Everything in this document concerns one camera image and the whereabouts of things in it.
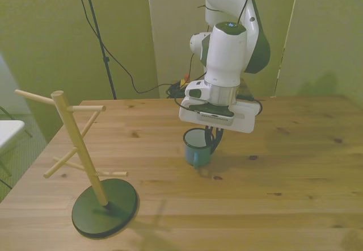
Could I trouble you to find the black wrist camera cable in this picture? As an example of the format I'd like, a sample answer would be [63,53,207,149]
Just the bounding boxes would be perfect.
[173,0,264,118]

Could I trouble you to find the blue enamel mug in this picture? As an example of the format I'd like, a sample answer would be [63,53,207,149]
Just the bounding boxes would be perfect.
[183,128,213,169]

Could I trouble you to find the black tripod cable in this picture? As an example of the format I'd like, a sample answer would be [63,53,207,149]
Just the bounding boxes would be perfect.
[72,0,182,94]

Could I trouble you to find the white folding table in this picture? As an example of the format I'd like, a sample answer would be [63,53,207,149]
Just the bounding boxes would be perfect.
[0,106,33,189]

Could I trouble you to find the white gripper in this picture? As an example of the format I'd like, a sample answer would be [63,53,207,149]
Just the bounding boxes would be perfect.
[178,97,260,153]

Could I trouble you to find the wooden mug tree black base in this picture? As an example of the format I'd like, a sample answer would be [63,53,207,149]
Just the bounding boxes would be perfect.
[14,90,140,240]

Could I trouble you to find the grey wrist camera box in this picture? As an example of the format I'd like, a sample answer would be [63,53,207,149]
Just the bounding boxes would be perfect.
[195,110,236,127]

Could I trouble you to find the wooden robot pedestal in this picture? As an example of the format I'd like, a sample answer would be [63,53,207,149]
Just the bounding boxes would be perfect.
[239,77,253,97]

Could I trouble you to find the black cable bundle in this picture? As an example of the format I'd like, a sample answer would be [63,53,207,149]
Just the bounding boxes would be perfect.
[166,82,185,99]

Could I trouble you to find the black tripod stand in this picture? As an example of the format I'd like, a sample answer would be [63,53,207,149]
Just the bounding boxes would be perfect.
[72,0,117,100]

